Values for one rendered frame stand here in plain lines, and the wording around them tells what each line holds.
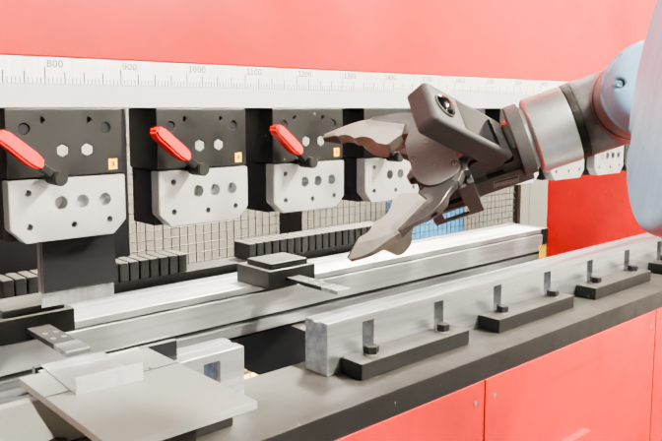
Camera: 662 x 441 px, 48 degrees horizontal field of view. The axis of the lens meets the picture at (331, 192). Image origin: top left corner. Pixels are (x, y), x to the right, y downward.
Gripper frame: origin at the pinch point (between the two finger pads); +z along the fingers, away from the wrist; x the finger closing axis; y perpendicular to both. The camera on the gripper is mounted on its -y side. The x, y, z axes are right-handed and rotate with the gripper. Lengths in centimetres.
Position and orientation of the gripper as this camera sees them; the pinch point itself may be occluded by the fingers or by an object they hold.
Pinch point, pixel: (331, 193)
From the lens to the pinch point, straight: 74.8
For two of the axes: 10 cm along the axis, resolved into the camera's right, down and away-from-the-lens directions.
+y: 3.4, 4.7, 8.1
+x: -1.7, -8.2, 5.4
